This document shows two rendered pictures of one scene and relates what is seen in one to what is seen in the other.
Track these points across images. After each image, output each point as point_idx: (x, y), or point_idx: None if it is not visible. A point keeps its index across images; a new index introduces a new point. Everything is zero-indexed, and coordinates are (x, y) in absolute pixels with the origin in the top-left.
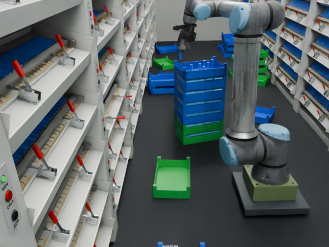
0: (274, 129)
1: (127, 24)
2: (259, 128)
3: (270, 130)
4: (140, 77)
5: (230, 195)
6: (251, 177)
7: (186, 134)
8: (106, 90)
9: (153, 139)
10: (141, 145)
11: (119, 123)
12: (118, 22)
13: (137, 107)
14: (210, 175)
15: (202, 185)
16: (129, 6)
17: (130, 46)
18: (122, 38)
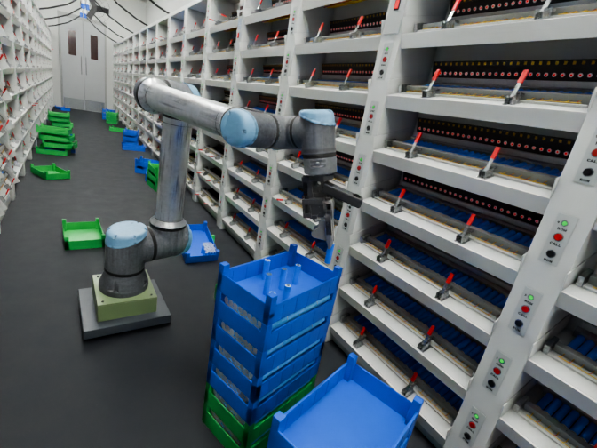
0: (127, 227)
1: (471, 214)
2: (147, 228)
3: (132, 224)
4: (469, 380)
5: (170, 308)
6: (148, 279)
7: None
8: (284, 167)
9: (324, 376)
10: (327, 356)
11: (323, 265)
12: (344, 142)
13: (430, 416)
14: (200, 327)
15: (206, 313)
16: (481, 174)
17: (425, 241)
18: (351, 170)
